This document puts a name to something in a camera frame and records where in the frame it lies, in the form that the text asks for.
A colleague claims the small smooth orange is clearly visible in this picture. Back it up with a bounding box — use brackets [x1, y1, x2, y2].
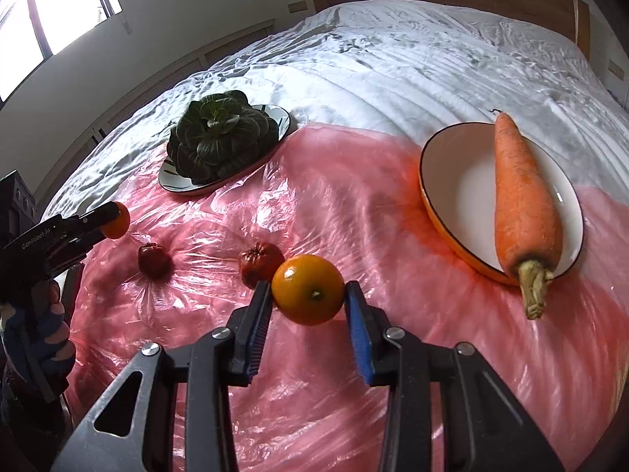
[271, 254, 344, 326]

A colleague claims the left hand blue glove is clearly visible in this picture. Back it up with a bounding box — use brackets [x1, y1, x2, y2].
[1, 279, 76, 401]

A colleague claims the dark red apple left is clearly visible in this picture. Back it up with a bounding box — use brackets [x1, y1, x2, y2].
[138, 243, 173, 281]

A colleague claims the pink plastic sheet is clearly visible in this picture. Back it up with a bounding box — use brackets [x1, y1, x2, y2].
[63, 121, 629, 472]

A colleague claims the patterned black white plate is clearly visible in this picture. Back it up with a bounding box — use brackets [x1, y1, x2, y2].
[158, 95, 291, 194]

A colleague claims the red apple centre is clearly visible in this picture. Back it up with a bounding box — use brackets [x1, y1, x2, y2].
[239, 242, 285, 290]

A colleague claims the orange carrot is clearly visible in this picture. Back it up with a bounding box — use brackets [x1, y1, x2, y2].
[494, 112, 563, 320]

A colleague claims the dark green leafy vegetable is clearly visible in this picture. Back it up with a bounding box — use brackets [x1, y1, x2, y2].
[166, 90, 280, 184]

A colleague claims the orange rimmed white plate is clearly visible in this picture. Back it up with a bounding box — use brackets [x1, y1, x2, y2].
[418, 123, 584, 286]

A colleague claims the window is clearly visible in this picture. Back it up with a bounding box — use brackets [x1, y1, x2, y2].
[1, 0, 121, 102]

